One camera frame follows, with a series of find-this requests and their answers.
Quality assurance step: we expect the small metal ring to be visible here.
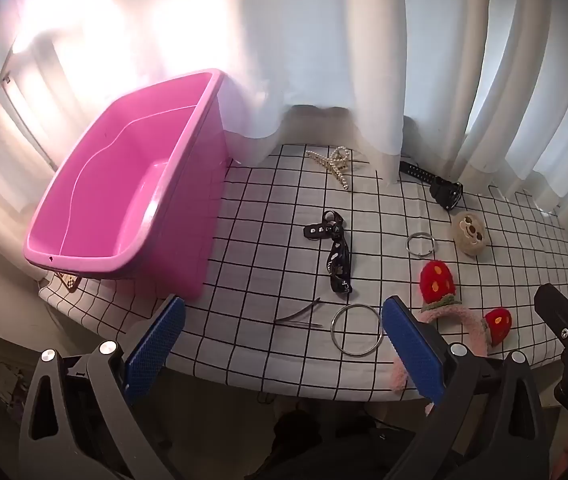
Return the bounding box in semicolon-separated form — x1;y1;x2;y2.
405;231;436;260

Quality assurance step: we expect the small tan woven item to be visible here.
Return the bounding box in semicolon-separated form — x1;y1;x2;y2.
55;271;82;292

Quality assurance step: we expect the grey window frame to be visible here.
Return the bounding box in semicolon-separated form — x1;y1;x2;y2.
0;50;59;171

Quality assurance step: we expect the pink plastic tub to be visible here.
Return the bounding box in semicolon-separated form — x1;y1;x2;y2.
24;68;229;301

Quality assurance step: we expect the black ribbon hair tie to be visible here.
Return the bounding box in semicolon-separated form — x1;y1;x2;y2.
303;210;352;295

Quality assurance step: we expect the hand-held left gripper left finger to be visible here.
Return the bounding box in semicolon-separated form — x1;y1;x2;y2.
18;295;187;480

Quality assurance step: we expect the pink strawberry plush headband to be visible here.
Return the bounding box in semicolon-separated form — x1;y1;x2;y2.
390;259;514;403

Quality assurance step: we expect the beige sloth plush scrunchie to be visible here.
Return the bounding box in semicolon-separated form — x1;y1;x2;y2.
452;212;488;259

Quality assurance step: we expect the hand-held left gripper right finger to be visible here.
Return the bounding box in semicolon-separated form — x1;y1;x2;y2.
381;295;546;480

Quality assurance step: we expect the white sheer curtain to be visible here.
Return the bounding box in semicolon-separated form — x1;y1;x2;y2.
0;0;568;216

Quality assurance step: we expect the pearl hair clip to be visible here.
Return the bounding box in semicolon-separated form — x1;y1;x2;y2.
307;146;365;192

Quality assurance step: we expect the thin metal hairpin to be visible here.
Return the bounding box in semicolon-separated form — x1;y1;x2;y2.
274;297;325;329

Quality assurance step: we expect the white black-grid tablecloth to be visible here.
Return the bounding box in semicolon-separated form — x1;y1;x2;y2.
38;144;568;406

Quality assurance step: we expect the black wrist watch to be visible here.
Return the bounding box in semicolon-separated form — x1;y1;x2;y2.
399;160;464;211

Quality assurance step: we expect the large metal bangle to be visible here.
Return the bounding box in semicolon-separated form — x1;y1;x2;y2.
330;303;383;358

